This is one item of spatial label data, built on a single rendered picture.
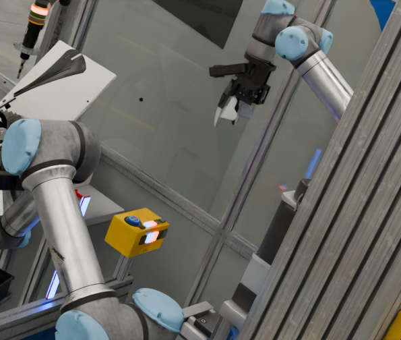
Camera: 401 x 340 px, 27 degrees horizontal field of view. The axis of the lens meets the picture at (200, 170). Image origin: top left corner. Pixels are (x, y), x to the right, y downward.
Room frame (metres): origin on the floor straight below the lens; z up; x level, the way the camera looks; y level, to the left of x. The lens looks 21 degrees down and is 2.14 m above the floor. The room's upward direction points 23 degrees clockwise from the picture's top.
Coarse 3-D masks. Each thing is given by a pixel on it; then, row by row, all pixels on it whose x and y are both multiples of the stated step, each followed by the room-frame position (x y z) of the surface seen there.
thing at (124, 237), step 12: (120, 216) 2.23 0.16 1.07; (144, 216) 2.30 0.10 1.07; (156, 216) 2.33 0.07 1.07; (120, 228) 2.21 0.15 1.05; (132, 228) 2.19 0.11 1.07; (156, 228) 2.26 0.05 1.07; (108, 240) 2.22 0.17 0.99; (120, 240) 2.20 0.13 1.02; (132, 240) 2.18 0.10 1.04; (156, 240) 2.28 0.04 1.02; (132, 252) 2.19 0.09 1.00; (144, 252) 2.25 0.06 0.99
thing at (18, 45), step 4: (44, 24) 2.22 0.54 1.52; (40, 28) 2.20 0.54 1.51; (20, 40) 2.19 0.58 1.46; (36, 40) 2.20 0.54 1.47; (16, 44) 2.15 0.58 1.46; (20, 44) 2.16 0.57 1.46; (16, 48) 2.15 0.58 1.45; (20, 48) 2.14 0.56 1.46; (24, 48) 2.15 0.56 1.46; (28, 48) 2.16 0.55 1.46; (36, 48) 2.19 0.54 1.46; (24, 52) 2.14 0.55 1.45; (28, 52) 2.14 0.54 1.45; (32, 52) 2.15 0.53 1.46; (36, 52) 2.16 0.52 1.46
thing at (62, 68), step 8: (64, 56) 2.40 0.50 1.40; (72, 56) 2.36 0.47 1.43; (80, 56) 2.33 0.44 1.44; (56, 64) 2.37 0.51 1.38; (64, 64) 2.32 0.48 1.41; (72, 64) 2.29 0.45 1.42; (80, 64) 2.28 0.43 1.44; (48, 72) 2.30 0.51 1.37; (56, 72) 2.27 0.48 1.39; (64, 72) 2.26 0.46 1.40; (72, 72) 2.24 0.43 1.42; (80, 72) 2.24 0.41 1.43; (40, 80) 2.26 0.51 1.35; (48, 80) 2.24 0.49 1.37; (24, 88) 2.25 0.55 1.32; (32, 88) 2.22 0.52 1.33
